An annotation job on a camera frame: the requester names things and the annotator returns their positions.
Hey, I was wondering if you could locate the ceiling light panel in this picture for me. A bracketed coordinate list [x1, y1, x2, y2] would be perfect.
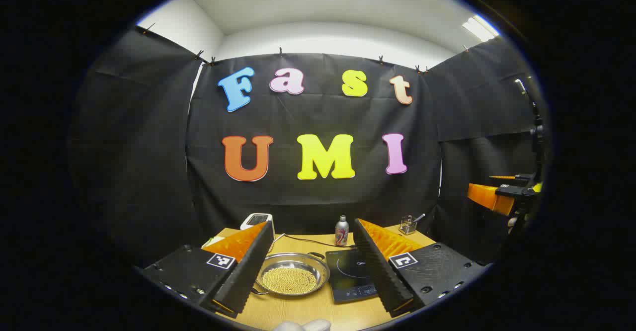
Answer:
[462, 15, 500, 42]

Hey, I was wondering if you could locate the white toaster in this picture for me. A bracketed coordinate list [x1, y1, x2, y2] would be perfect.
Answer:
[240, 213, 275, 233]

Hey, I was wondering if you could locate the stainless steel pot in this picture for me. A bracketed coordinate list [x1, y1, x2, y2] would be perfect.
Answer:
[253, 251, 331, 298]

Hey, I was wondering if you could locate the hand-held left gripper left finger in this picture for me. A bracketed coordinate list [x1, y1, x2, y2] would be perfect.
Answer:
[141, 220, 275, 318]

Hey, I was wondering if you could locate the pile of soybeans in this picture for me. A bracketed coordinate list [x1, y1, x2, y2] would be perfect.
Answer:
[262, 266, 318, 293]

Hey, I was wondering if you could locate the silver drink bottle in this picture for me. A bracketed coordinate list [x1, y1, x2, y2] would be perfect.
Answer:
[335, 215, 349, 247]

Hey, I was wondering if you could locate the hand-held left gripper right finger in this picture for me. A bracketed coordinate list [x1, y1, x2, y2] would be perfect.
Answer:
[353, 218, 490, 318]

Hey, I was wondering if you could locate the black induction cooktop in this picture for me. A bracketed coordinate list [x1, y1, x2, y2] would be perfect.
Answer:
[325, 249, 381, 304]

